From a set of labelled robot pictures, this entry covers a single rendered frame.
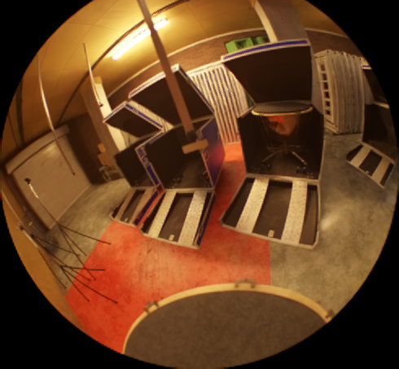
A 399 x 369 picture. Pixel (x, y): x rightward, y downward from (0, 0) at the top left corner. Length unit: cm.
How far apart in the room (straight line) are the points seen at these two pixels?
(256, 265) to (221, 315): 92
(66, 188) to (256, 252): 651
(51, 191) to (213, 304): 635
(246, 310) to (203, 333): 15
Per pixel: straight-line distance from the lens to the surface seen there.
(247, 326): 49
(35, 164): 654
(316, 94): 281
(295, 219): 153
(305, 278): 138
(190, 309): 52
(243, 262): 136
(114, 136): 403
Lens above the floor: 128
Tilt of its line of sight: 28 degrees down
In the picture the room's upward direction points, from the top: 20 degrees counter-clockwise
